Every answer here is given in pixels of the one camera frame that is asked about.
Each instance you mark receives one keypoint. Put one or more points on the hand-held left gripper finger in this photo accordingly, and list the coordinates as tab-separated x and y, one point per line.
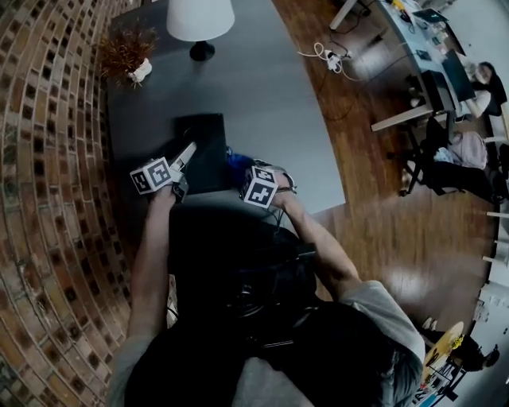
183	156

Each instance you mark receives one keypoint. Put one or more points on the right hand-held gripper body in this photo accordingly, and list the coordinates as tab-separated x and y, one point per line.
258	191

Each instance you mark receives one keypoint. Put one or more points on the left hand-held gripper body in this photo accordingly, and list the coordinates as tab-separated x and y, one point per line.
153	177

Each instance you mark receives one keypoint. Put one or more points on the black box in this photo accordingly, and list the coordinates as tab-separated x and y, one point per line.
208	159

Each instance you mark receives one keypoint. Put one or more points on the blue cloth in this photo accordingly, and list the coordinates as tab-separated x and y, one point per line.
238	163

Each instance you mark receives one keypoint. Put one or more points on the person's left forearm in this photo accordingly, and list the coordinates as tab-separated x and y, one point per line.
149	270

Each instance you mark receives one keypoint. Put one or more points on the person's right forearm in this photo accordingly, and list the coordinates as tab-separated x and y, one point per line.
322	246

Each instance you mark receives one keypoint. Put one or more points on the person's right hand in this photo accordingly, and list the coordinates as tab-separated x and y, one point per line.
285	184

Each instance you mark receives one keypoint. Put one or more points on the person's black chest pack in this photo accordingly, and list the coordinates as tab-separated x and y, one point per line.
230	246

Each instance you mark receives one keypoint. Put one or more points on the dried plant in white vase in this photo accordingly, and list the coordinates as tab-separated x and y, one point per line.
123	51

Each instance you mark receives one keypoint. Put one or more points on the white shade table lamp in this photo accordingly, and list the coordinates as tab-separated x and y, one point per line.
199	20

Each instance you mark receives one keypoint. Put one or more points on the person's grey t-shirt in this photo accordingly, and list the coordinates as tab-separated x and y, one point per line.
381	314

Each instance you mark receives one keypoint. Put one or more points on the pale blue garment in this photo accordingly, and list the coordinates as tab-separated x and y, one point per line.
441	154

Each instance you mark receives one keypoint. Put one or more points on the black office chair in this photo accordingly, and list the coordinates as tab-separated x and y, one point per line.
453	179

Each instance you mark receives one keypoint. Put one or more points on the black computer tower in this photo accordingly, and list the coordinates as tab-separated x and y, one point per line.
437	91

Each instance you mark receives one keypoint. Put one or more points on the long white office desk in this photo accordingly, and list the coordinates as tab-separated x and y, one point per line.
405	43

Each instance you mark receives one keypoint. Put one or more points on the pink backpack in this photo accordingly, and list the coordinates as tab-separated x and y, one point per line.
469	149

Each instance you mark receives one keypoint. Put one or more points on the black monitor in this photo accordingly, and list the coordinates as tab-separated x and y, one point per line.
459	75

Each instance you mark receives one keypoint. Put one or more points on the round yellow table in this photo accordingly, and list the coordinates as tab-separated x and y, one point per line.
441	350

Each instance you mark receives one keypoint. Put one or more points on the white wooden table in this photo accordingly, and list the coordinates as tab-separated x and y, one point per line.
499	238

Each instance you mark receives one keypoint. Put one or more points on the dark laptop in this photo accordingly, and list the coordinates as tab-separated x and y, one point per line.
429	15

